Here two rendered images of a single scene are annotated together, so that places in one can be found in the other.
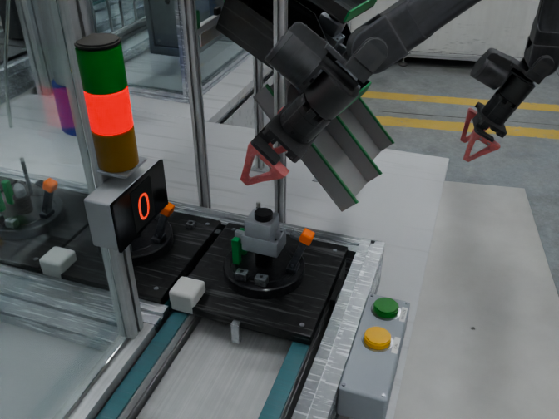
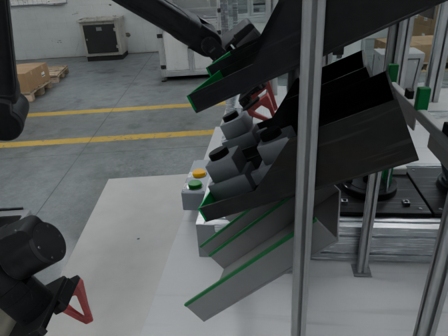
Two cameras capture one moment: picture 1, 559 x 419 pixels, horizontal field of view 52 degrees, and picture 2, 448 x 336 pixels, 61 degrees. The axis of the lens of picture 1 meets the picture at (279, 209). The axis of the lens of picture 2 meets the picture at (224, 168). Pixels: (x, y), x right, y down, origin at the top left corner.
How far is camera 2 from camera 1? 1.66 m
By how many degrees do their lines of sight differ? 119
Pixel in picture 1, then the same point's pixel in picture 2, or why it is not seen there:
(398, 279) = (184, 262)
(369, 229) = not seen: hidden behind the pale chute
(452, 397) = (161, 205)
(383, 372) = (195, 166)
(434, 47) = not seen: outside the picture
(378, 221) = (203, 326)
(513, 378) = (125, 218)
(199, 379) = not seen: hidden behind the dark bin
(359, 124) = (235, 299)
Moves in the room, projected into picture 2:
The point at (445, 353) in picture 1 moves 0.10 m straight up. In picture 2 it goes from (160, 222) to (155, 193)
